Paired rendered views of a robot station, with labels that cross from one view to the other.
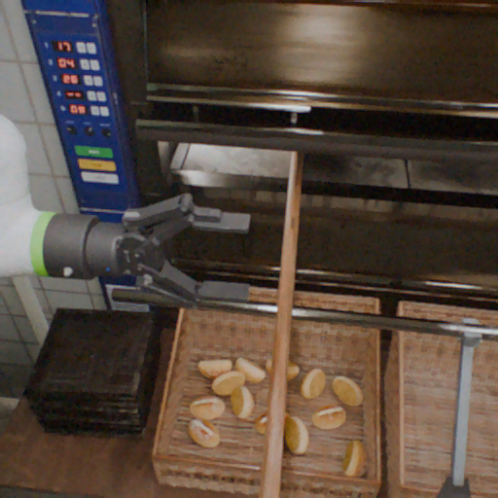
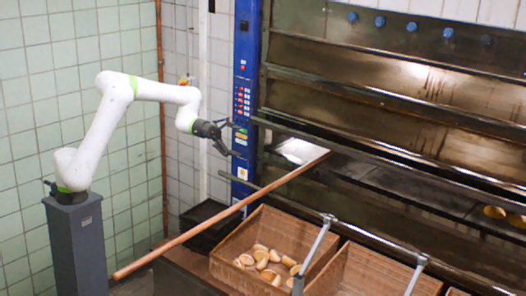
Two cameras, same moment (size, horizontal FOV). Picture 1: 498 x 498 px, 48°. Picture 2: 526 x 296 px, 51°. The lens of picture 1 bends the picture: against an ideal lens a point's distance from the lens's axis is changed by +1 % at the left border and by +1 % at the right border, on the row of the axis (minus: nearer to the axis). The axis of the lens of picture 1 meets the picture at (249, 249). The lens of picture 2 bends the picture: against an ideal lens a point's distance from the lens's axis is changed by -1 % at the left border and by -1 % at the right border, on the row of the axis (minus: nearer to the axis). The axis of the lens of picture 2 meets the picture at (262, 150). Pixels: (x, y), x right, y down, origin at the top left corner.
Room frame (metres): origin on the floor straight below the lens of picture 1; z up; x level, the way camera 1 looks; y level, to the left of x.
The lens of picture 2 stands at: (-1.44, -1.30, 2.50)
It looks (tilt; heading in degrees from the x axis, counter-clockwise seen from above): 24 degrees down; 31
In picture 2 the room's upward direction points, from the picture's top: 3 degrees clockwise
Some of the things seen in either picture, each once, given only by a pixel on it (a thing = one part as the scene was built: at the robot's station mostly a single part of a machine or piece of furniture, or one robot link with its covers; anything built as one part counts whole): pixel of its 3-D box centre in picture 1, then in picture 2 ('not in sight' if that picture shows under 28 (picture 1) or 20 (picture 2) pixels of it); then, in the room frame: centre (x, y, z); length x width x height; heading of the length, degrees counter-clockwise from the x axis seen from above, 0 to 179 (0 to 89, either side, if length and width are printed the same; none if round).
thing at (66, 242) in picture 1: (79, 244); (202, 128); (0.57, 0.24, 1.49); 0.12 x 0.06 x 0.09; 173
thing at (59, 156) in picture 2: not in sight; (70, 169); (0.06, 0.62, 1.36); 0.16 x 0.13 x 0.19; 63
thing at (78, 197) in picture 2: not in sight; (64, 188); (0.07, 0.69, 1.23); 0.26 x 0.15 x 0.06; 87
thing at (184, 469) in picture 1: (271, 387); (274, 255); (0.82, -0.06, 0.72); 0.56 x 0.49 x 0.28; 83
